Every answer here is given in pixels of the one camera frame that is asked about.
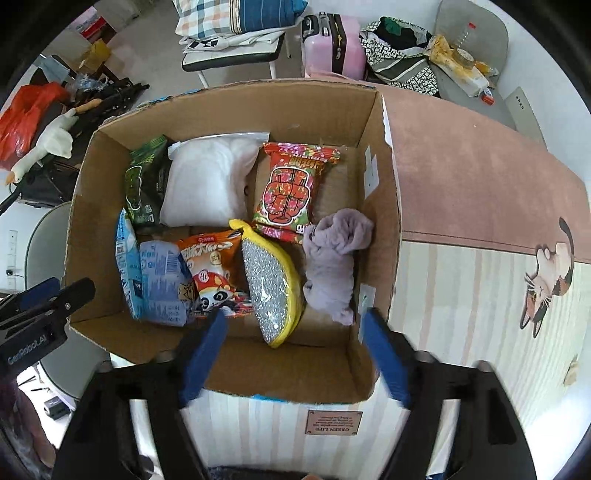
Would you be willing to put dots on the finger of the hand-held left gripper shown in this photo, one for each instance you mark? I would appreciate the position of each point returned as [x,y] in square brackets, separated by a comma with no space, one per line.
[32,295]
[76,295]

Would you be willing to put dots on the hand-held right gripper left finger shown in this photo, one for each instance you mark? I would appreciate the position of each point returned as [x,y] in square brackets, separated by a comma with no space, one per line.
[203,355]

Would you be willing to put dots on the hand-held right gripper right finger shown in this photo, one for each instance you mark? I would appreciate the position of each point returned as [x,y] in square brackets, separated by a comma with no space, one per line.
[383,355]

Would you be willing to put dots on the cardboard box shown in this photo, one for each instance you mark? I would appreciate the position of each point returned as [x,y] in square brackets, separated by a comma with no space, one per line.
[332,360]

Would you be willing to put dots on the long blue packet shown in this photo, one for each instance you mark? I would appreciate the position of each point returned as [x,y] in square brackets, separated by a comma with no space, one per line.
[125,258]

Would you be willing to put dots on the orange panda snack packet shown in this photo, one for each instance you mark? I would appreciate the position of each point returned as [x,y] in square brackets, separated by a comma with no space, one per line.
[212,272]

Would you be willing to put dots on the light blue tissue pack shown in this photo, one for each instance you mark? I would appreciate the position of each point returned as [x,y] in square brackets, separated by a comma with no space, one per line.
[161,281]

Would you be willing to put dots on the yellow silver scrub sponge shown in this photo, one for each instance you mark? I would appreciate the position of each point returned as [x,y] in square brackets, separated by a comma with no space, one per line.
[272,286]

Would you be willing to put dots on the purple socks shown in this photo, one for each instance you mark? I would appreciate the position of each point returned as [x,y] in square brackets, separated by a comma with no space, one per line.
[334,258]

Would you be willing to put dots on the green snack packet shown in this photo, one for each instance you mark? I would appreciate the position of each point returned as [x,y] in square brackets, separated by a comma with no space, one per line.
[143,184]

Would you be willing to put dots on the white soft pouch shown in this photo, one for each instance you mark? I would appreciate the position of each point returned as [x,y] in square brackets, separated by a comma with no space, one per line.
[207,180]

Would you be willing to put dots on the red snack packet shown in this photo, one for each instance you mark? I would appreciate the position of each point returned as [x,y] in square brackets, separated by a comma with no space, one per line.
[291,189]

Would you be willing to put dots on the person's left forearm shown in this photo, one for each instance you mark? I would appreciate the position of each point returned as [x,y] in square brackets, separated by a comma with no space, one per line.
[21,424]

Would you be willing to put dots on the grey round chair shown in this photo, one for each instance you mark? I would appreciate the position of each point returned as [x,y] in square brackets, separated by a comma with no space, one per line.
[46,244]

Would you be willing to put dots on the small black device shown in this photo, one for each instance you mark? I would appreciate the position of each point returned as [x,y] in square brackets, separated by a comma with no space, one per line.
[55,408]

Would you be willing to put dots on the black bag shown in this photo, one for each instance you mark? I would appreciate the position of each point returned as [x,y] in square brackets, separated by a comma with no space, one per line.
[51,182]

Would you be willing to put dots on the white goose plush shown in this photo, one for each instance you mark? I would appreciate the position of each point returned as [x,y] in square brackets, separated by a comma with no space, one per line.
[55,138]

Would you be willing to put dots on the red plastic bag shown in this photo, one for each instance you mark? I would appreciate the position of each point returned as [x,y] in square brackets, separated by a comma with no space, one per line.
[27,115]

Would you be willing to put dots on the black tripod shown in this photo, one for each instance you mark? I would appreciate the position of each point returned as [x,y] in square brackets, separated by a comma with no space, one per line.
[115,94]

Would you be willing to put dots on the yellow paper bag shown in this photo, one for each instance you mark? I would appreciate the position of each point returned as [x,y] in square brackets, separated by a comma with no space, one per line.
[94,55]

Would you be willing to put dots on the white leaning board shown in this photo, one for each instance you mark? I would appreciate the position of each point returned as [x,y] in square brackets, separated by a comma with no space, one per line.
[526,115]

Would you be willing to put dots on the small red white item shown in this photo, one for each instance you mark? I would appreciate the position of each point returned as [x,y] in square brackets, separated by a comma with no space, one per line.
[488,96]

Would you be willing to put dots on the white folding chair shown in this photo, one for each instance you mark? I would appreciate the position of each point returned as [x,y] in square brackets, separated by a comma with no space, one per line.
[231,57]

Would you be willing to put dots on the white flat box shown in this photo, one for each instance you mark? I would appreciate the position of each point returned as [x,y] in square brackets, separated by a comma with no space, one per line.
[468,82]

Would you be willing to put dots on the white printed garment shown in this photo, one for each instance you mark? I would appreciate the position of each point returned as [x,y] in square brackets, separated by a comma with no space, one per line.
[217,41]

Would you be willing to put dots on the patterned tote bag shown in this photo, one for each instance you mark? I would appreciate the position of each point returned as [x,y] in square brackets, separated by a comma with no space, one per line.
[397,64]

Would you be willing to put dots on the plaid pillow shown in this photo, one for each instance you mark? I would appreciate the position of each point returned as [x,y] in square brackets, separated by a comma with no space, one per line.
[203,16]

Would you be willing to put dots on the pink suitcase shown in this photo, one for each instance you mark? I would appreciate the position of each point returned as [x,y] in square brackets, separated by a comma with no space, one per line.
[341,50]

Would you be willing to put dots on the brown tape roll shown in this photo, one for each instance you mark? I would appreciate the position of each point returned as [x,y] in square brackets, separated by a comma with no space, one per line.
[462,57]

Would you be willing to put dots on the yellow plastic bag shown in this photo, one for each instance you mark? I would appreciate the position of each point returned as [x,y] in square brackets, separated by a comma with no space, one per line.
[441,50]

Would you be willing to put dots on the clear plastic bottle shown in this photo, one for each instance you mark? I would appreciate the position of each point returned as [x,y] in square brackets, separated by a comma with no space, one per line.
[465,37]

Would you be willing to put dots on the blue striped pillow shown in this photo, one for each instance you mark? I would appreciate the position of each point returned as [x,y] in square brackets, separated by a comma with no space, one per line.
[268,14]

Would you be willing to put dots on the grey upholstered chair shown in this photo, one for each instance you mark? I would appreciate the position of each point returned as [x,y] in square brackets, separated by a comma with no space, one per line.
[489,27]

